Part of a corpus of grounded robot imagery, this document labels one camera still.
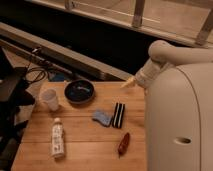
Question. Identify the black and white striped sponge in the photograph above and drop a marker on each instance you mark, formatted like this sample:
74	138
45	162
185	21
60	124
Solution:
118	115

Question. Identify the white plastic bottle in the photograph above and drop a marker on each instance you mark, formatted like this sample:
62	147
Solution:
57	139

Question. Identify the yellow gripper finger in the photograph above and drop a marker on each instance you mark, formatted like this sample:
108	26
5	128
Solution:
129	83

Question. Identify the black equipment at left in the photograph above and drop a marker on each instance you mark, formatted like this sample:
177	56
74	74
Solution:
12	94

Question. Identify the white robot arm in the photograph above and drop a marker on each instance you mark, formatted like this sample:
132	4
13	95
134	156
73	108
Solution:
178	107

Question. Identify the dark blue bowl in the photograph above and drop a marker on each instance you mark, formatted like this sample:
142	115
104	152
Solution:
79	91

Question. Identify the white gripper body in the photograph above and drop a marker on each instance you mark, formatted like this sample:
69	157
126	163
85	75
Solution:
146	75

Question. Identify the clear plastic cup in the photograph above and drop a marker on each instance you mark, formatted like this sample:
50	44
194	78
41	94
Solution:
50	98

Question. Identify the blue cloth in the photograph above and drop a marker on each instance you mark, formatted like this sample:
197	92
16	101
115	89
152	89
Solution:
101	117

